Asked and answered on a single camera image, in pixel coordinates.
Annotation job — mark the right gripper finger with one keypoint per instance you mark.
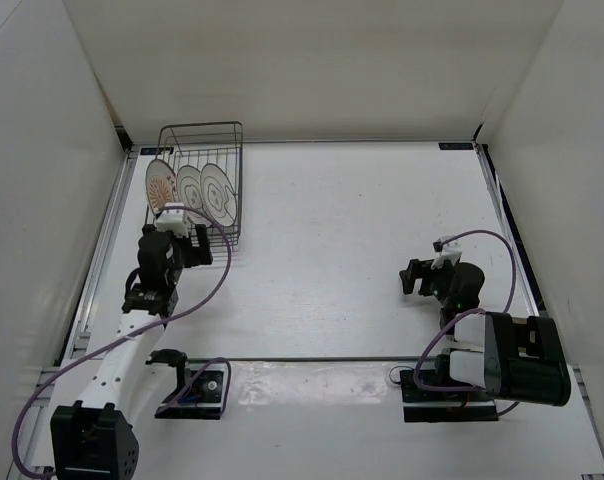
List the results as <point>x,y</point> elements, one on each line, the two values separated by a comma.
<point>419,266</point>
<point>408,278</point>

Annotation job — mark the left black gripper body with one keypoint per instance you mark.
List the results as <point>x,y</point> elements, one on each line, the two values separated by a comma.
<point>185,250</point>

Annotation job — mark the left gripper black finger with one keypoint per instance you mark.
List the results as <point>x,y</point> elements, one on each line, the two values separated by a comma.
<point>201,245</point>
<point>148,231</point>

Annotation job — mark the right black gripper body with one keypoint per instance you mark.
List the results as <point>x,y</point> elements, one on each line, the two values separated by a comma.
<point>437,284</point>

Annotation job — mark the orange sunburst pattern plate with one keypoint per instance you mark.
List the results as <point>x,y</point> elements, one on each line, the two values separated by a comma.
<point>160,185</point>

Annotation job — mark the white plate green rim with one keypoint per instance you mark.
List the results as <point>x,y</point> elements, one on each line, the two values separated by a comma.
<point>189,187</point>

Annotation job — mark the white plate dark rim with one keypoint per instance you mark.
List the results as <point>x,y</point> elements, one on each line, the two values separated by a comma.
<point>218,195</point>

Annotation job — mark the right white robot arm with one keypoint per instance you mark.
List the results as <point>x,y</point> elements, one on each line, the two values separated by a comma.
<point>485,352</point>

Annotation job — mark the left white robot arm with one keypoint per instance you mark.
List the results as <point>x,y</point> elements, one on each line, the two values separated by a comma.
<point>93,438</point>

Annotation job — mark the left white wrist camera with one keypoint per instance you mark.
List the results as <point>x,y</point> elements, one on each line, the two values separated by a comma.
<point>172,218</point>

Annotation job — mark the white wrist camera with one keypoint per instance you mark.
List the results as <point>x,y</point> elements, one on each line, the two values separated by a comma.
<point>172,218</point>
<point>448,251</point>

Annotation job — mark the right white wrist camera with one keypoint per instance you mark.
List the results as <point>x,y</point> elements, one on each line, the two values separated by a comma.
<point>448,251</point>

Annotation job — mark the metal wire dish rack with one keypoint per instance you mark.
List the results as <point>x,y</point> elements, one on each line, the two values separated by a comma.
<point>197,144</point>

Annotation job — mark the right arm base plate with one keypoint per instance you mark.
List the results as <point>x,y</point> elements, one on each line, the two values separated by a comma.
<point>422,406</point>

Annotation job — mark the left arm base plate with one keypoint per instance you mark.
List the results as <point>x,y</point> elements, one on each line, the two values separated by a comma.
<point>206,397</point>

